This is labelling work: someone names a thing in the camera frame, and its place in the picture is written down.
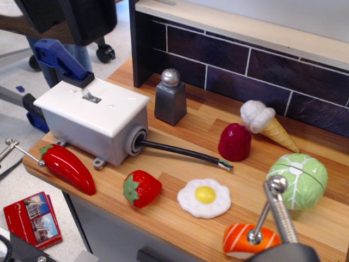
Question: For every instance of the grey salt shaker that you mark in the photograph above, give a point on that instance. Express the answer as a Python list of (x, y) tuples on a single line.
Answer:
[(170, 97)]

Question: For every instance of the dark red toy beet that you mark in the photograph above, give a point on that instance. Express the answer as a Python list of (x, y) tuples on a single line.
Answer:
[(235, 142)]

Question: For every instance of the red toy strawberry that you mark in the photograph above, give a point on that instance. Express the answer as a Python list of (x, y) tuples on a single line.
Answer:
[(141, 188)]

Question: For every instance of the toy fried egg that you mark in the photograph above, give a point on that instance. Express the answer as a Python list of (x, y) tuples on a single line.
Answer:
[(204, 198)]

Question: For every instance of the toy ice cream cone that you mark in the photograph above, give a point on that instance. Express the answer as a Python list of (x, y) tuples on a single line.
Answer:
[(261, 120)]

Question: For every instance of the red toy chili pepper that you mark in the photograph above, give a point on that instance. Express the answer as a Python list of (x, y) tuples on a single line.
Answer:
[(66, 166)]

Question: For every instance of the orange toy salmon sushi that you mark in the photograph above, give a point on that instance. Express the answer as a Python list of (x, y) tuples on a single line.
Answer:
[(235, 241)]

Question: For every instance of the grey cabinet under counter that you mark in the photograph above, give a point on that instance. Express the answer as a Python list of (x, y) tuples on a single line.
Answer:
[(110, 239)]

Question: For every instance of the green toy cabbage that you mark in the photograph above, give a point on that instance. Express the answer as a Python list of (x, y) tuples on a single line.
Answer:
[(307, 180)]

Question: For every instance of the wooden shelf with brick backsplash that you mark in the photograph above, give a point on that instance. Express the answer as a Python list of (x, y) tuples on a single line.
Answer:
[(308, 91)]

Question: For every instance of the black office chair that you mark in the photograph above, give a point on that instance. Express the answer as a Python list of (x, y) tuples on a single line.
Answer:
[(75, 24)]

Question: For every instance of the blue clamp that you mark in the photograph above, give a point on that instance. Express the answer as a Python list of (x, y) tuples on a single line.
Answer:
[(54, 55)]

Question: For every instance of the metal clamp screw left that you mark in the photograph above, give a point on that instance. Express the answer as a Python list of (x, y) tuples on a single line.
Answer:
[(14, 144)]

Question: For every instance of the metal clamp screw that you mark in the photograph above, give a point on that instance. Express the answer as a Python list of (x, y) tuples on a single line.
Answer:
[(290, 248), (14, 144)]

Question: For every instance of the red booklet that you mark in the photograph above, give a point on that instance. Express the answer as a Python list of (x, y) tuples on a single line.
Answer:
[(33, 219)]

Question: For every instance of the metal clamp screw right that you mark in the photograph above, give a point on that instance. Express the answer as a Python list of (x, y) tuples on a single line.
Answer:
[(290, 248)]

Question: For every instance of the white light switch box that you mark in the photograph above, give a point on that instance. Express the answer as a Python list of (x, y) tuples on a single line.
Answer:
[(107, 129)]

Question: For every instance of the clear toggle switch lever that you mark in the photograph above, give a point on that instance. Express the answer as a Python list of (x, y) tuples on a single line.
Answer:
[(86, 94)]

